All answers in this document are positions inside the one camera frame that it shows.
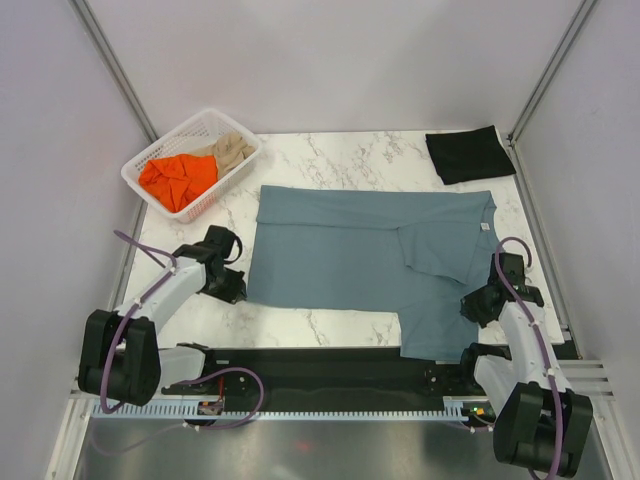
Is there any aluminium frame post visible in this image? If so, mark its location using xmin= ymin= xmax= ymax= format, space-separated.
xmin=507 ymin=0 xmax=599 ymax=146
xmin=69 ymin=0 xmax=158 ymax=143

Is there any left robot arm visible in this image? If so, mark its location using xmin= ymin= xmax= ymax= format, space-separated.
xmin=77 ymin=225 xmax=247 ymax=415

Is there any left aluminium frame post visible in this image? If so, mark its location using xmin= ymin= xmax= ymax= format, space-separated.
xmin=69 ymin=0 xmax=158 ymax=143

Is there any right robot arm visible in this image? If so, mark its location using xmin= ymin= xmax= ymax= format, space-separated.
xmin=457 ymin=252 xmax=593 ymax=479

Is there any blue t shirt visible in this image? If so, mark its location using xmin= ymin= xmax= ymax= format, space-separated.
xmin=248 ymin=185 xmax=498 ymax=361

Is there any white slotted cable duct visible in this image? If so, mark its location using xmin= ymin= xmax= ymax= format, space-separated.
xmin=90 ymin=397 xmax=493 ymax=422

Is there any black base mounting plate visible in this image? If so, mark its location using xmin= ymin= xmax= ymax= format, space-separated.
xmin=159 ymin=344 xmax=519 ymax=414

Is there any orange t shirt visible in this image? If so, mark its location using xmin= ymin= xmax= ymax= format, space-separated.
xmin=138 ymin=154 xmax=218 ymax=213

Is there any folded black t shirt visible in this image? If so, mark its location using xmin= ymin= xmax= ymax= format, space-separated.
xmin=425 ymin=125 xmax=516 ymax=185

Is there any right aluminium frame post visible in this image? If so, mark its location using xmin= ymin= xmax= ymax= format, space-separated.
xmin=507 ymin=0 xmax=599 ymax=146

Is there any white plastic laundry basket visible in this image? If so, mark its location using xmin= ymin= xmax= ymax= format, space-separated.
xmin=121 ymin=108 xmax=262 ymax=223

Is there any beige t shirt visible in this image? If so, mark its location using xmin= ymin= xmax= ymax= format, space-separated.
xmin=190 ymin=132 xmax=256 ymax=179

